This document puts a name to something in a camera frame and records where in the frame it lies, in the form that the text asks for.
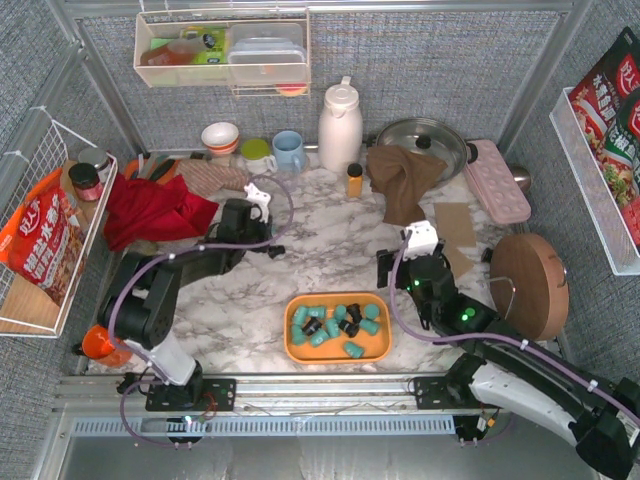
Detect striped beige cloth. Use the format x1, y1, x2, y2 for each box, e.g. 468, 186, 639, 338
176, 159, 249, 198

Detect orange plastic tray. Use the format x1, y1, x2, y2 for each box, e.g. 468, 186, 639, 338
284, 292, 392, 364

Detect orange cup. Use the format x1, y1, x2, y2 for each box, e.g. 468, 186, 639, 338
81, 325, 133, 368

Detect red lid glass jar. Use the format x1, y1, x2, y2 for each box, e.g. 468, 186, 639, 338
68, 163, 103, 202

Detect brown cloth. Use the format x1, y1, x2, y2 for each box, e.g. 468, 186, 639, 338
366, 145, 447, 226

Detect black coffee capsule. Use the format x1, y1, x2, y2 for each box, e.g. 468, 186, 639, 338
346, 303, 363, 325
339, 320, 359, 338
268, 245, 286, 259
302, 317, 323, 337

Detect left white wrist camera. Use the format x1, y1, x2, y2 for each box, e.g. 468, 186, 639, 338
244, 182, 271, 223

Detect round wooden board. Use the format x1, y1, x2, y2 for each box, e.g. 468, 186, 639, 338
490, 233, 569, 341

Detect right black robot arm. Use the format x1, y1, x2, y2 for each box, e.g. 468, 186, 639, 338
376, 250, 639, 479

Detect steel pot with lid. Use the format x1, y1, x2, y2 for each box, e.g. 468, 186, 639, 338
367, 118, 479, 188

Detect cream wall shelf basket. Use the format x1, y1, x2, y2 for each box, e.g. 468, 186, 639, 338
133, 7, 312, 96

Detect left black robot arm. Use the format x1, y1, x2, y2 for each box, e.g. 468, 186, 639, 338
98, 199, 273, 408

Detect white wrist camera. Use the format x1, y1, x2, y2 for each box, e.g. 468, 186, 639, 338
244, 182, 271, 223
402, 220, 439, 260

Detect red cloth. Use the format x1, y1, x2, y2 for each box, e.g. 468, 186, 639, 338
104, 174, 219, 251

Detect teal coffee capsule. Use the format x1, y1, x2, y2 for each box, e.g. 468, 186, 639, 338
343, 341, 364, 359
359, 319, 380, 336
325, 318, 340, 338
333, 305, 347, 322
364, 304, 380, 321
292, 305, 308, 326
307, 306, 327, 320
310, 329, 329, 348

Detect orange spice bottle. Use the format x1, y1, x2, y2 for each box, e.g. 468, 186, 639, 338
346, 163, 363, 198

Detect silver lid glass jar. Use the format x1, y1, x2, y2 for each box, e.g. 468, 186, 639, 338
78, 147, 111, 172

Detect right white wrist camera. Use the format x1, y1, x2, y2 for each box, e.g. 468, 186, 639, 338
402, 220, 439, 260

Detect right white wall basket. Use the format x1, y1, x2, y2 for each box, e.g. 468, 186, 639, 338
549, 87, 639, 276

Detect pink egg tray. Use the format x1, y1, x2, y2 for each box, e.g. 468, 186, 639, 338
463, 139, 531, 225

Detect red snack bag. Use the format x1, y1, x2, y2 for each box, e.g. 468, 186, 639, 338
1, 168, 85, 306

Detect green lid white cup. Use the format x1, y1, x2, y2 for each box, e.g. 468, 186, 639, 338
240, 138, 277, 175

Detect white thermos jug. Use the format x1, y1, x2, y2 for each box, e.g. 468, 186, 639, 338
318, 76, 363, 174

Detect blue mug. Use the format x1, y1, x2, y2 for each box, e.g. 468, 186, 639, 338
272, 130, 308, 174

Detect white orange striped bowl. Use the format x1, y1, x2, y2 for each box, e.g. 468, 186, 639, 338
201, 122, 239, 156

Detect black small lid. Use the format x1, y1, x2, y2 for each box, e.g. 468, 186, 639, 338
481, 248, 493, 263

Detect clear plastic food container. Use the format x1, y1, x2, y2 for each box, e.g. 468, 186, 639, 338
227, 22, 307, 85

